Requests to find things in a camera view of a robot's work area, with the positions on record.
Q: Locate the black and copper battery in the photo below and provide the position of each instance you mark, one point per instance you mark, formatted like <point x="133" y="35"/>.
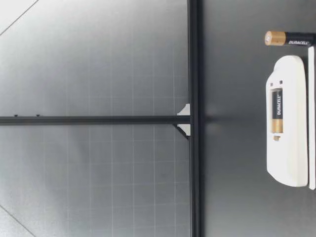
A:
<point x="277" y="111"/>
<point x="291" y="38"/>

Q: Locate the white remote control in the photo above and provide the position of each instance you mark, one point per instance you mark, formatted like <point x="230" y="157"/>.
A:
<point x="293" y="153"/>

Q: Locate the black frame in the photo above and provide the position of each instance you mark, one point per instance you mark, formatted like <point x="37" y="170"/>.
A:
<point x="195" y="74"/>

